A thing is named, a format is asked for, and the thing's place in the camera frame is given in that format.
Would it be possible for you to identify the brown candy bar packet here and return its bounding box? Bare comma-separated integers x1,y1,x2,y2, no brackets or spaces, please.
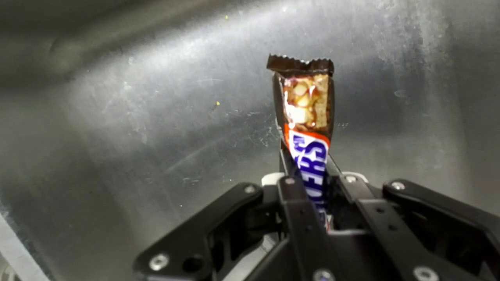
265,52,335,219

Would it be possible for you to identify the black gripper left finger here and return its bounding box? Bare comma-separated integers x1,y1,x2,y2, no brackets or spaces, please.
131,174,340,281

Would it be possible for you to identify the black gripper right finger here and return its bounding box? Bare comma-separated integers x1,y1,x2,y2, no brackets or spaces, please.
326,154,500,281

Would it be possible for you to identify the stainless steel double sink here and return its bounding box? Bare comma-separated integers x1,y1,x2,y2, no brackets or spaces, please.
0,0,500,281

